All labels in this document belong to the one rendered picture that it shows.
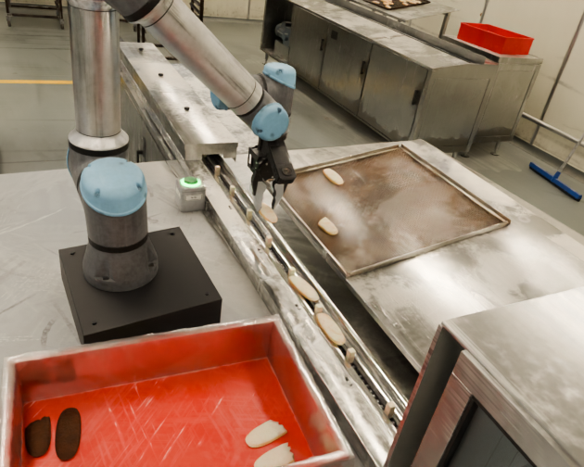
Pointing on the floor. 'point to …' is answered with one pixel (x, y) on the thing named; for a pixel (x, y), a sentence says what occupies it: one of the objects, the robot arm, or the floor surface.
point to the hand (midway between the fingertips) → (267, 207)
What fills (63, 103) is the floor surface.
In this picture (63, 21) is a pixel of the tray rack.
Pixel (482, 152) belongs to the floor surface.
